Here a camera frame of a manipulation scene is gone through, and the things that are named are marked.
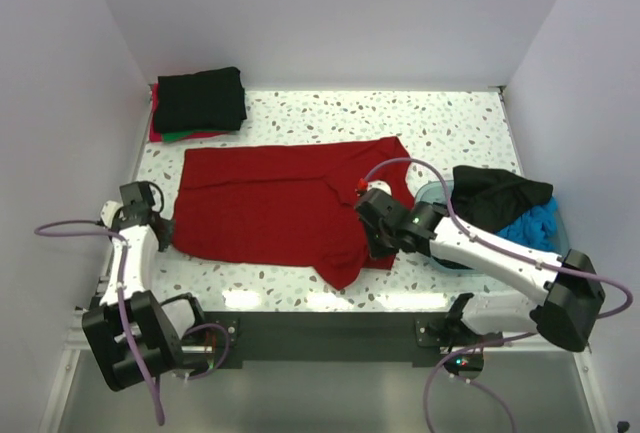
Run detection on blue t shirt in basket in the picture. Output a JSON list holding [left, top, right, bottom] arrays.
[[496, 197, 558, 252]]

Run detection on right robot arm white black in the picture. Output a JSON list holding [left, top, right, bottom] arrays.
[[355, 188, 605, 352]]

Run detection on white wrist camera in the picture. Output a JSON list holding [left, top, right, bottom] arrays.
[[100, 200, 122, 229], [356, 178, 392, 198]]

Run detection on black t shirt in basket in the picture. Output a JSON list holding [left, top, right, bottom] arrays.
[[451, 165, 554, 233]]

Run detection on folded red t shirt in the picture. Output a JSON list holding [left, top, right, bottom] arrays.
[[148, 83, 163, 143]]

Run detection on red t shirt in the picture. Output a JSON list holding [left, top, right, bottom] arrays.
[[172, 137, 414, 289], [148, 83, 163, 143]]

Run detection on folded black t shirt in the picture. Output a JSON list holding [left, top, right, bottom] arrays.
[[154, 66, 247, 134]]

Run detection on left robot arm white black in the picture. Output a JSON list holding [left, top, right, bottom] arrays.
[[82, 181, 207, 391]]

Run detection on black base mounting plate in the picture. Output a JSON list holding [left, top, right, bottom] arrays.
[[183, 312, 502, 370]]

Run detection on blue plastic basket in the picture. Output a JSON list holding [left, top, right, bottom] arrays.
[[415, 182, 571, 276]]

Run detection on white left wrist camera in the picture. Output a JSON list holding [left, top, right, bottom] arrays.
[[100, 200, 122, 229]]

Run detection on folded green t shirt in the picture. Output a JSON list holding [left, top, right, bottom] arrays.
[[159, 131, 222, 143]]

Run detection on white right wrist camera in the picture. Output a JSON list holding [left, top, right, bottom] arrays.
[[356, 178, 392, 198]]

